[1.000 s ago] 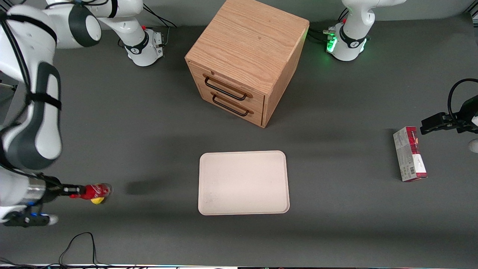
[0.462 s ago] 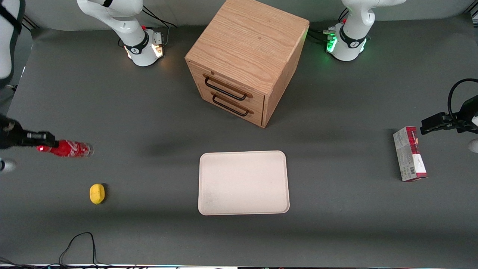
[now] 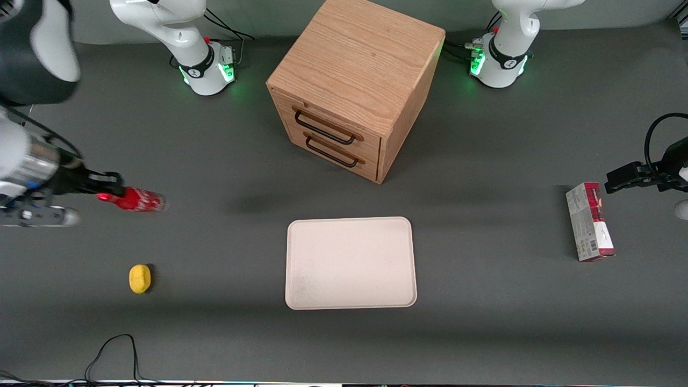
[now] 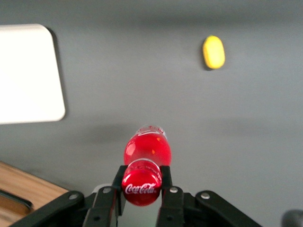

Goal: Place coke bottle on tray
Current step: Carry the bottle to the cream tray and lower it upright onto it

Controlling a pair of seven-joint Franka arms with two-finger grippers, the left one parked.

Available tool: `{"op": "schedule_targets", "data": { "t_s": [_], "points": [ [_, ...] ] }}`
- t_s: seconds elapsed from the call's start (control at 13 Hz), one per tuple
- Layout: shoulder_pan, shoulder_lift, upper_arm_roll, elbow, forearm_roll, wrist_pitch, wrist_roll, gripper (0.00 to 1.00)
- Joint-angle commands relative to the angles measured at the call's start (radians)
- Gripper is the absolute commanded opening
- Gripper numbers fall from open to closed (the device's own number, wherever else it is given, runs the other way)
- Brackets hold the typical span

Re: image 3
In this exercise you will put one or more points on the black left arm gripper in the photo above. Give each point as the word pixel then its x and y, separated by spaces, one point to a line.
pixel 673 160

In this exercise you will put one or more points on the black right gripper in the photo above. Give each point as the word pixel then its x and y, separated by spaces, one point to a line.
pixel 73 178

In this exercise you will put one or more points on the red coke bottle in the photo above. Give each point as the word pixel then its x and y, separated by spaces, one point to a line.
pixel 137 200

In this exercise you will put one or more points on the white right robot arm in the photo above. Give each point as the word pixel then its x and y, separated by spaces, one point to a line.
pixel 177 32

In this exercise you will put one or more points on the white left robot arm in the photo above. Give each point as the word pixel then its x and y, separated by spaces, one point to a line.
pixel 510 43

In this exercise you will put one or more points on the white rectangular tray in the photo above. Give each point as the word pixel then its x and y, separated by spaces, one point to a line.
pixel 350 263

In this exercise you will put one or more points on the red and white carton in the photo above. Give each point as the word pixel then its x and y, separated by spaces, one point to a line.
pixel 588 220

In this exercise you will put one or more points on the yellow lemon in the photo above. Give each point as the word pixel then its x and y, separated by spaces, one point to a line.
pixel 140 279

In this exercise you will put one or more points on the wooden drawer front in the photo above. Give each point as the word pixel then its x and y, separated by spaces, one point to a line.
pixel 371 142
pixel 371 166

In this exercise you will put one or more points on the wooden two-drawer cabinet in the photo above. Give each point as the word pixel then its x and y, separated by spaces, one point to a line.
pixel 355 70

